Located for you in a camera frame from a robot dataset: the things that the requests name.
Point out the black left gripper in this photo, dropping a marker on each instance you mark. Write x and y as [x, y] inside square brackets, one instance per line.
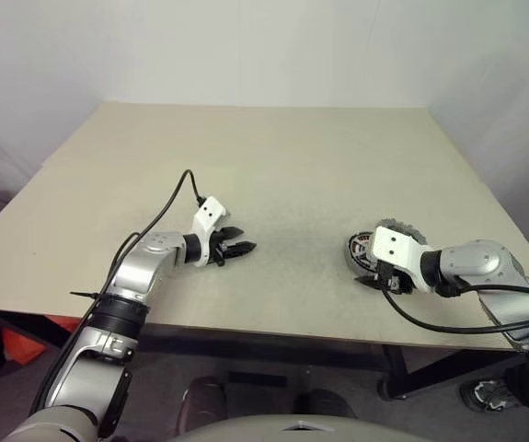
[218, 251]

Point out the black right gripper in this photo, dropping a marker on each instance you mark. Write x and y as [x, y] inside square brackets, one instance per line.
[395, 281]

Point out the grey toothed gear ring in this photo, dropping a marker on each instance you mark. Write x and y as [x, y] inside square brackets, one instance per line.
[409, 229]

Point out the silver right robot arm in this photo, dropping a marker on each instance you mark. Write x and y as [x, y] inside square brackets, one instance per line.
[485, 262]

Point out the dark rounded shape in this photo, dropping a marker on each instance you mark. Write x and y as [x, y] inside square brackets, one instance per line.
[324, 404]
[203, 405]

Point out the black rectangular floor block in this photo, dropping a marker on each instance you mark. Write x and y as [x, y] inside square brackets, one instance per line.
[257, 379]

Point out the grey white sneaker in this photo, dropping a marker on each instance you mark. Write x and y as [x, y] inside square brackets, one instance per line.
[489, 393]

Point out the grey robot torso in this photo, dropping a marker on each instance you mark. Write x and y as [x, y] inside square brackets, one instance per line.
[301, 433]

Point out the orange object under table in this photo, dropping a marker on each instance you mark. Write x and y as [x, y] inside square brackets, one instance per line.
[22, 347]

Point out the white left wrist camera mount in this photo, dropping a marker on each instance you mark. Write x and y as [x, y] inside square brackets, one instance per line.
[209, 212]

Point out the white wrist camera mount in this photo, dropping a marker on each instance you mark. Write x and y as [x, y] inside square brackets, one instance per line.
[393, 244]
[209, 212]

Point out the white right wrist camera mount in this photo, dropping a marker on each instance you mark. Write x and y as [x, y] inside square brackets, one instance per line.
[393, 244]

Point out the black table frame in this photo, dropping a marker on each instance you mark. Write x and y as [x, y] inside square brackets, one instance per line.
[245, 345]

